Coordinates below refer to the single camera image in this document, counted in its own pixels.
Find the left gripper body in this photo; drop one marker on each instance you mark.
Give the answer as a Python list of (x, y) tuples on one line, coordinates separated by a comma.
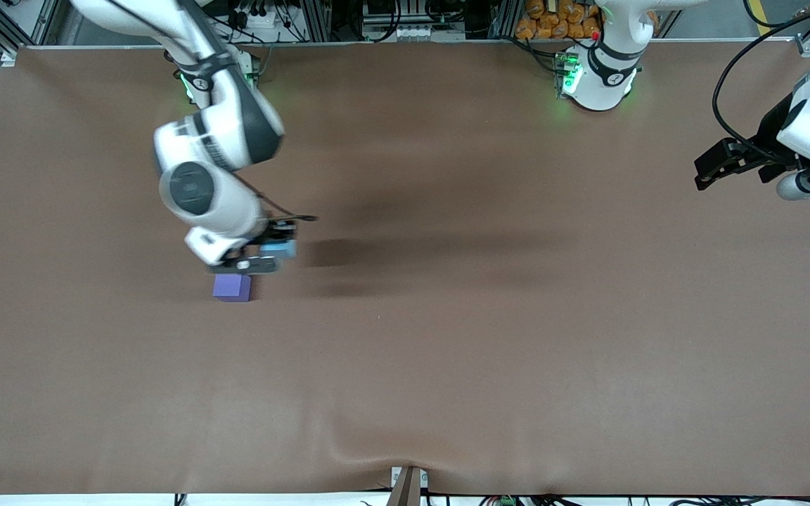
[(773, 131)]

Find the blue foam block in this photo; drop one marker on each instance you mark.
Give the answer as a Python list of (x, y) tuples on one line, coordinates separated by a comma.
[(282, 249)]

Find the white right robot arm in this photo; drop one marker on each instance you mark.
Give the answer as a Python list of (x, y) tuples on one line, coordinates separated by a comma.
[(222, 119)]

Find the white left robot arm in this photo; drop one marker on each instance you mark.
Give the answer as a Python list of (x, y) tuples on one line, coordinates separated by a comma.
[(602, 77)]

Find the purple foam block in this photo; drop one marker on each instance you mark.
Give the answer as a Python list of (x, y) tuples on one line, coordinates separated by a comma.
[(231, 288)]

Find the white terminal block row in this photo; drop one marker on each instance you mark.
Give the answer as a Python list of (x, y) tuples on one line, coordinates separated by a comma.
[(419, 32)]

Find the white power strip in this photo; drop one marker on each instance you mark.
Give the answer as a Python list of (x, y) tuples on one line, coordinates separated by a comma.
[(264, 19)]

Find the brown table mat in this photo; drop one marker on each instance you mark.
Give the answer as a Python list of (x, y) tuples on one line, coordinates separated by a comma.
[(447, 365)]

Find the orange packets pile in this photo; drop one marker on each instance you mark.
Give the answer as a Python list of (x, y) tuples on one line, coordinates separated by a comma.
[(545, 21)]

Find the green plug connector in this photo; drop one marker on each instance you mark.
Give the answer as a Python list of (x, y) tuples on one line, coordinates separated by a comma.
[(507, 501)]

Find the aluminium frame post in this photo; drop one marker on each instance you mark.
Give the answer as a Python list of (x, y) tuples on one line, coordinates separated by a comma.
[(317, 21)]

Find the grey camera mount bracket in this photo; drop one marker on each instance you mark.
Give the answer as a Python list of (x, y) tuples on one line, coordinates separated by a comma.
[(408, 488)]

